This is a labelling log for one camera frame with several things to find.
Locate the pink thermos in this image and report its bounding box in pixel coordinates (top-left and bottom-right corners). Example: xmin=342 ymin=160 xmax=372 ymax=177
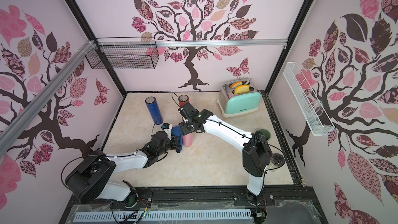
xmin=182 ymin=133 xmax=194 ymax=147

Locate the blue microfiber cloth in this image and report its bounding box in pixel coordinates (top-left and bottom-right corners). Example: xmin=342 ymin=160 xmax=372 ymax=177
xmin=171 ymin=126 xmax=183 ymax=153

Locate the red thermos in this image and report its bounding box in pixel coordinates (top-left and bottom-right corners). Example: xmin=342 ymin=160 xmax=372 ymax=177
xmin=178 ymin=94 xmax=190 ymax=106

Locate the blue thermos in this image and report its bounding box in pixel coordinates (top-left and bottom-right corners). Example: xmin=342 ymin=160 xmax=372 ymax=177
xmin=145 ymin=96 xmax=163 ymax=125

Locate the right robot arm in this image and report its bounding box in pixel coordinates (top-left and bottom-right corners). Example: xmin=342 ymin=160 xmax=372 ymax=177
xmin=178 ymin=103 xmax=273 ymax=197

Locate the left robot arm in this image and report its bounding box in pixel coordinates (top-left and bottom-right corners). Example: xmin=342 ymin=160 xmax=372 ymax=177
xmin=64 ymin=131 xmax=182 ymax=206

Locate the mint green toaster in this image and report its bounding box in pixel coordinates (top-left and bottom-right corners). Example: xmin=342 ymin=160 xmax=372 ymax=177
xmin=217 ymin=77 xmax=261 ymax=118

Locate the toast slice rear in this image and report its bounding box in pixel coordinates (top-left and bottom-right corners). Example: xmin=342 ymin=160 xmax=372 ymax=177
xmin=230 ymin=81 xmax=243 ymax=89

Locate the toast slice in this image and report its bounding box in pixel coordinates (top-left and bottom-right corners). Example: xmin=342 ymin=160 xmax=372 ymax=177
xmin=230 ymin=81 xmax=243 ymax=89
xmin=234 ymin=85 xmax=250 ymax=94

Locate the toast slice front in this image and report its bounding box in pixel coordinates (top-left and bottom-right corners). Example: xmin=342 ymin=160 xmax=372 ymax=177
xmin=234 ymin=85 xmax=250 ymax=94

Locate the green ceramic cup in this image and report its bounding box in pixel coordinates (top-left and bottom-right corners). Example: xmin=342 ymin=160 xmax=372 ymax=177
xmin=259 ymin=129 xmax=271 ymax=141

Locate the clear glass jar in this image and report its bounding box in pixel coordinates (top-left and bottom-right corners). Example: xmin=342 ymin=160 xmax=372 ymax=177
xmin=271 ymin=153 xmax=286 ymax=168

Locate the white slotted cable duct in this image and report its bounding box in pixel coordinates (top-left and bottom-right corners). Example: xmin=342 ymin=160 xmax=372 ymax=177
xmin=72 ymin=209 xmax=252 ymax=224

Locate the black wire basket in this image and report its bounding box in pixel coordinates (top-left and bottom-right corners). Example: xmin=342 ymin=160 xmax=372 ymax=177
xmin=85 ymin=36 xmax=160 ymax=69

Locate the aluminium rail back wall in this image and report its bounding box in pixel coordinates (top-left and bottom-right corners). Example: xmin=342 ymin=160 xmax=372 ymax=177
xmin=94 ymin=38 xmax=288 ymax=47

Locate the aluminium rail wall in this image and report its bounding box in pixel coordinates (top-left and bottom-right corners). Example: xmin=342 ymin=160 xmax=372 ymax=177
xmin=94 ymin=38 xmax=288 ymax=47
xmin=1 ymin=40 xmax=95 ymax=156

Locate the aluminium rail left wall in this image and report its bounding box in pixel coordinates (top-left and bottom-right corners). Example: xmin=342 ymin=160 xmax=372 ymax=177
xmin=1 ymin=40 xmax=95 ymax=156

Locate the white wire shelf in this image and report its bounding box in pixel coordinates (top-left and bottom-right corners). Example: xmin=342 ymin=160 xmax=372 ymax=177
xmin=283 ymin=62 xmax=335 ymax=136

